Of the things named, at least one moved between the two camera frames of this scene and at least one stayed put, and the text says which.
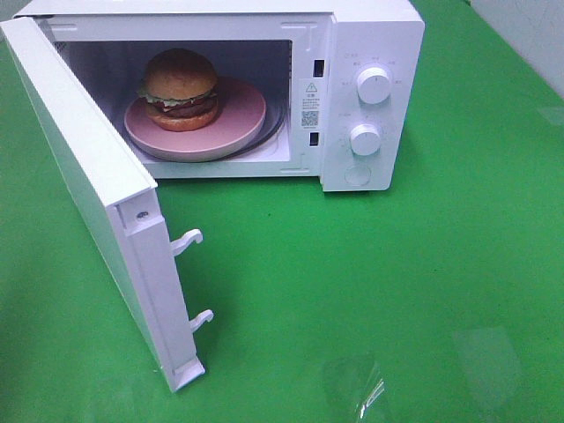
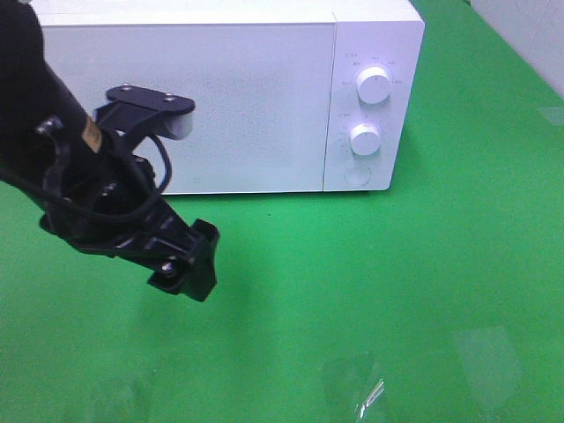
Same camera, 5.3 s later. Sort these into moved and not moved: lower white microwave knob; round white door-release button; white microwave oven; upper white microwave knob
Moved: white microwave oven
Not moved: round white door-release button; lower white microwave knob; upper white microwave knob
